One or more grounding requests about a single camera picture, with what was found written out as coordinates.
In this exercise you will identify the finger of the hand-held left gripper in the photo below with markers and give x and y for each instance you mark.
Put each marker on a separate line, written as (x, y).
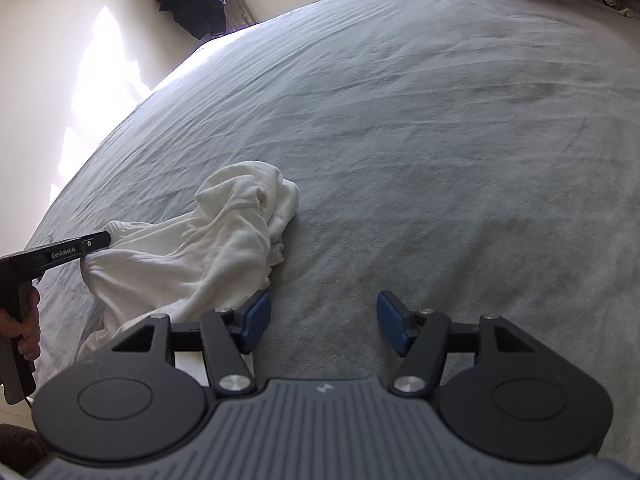
(94, 243)

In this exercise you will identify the grey patterned curtain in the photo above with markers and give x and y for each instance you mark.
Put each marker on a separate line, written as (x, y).
(242, 5)

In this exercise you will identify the white pants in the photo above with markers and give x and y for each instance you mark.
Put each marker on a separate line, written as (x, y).
(200, 260)

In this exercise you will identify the person's dark fuzzy clothing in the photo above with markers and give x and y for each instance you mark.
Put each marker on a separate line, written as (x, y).
(20, 450)

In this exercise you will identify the person's left hand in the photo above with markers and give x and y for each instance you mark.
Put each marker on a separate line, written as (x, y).
(31, 325)

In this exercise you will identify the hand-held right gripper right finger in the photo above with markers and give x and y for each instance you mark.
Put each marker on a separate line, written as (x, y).
(392, 322)

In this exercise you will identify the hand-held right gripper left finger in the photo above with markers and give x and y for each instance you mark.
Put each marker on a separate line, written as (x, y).
(257, 320)

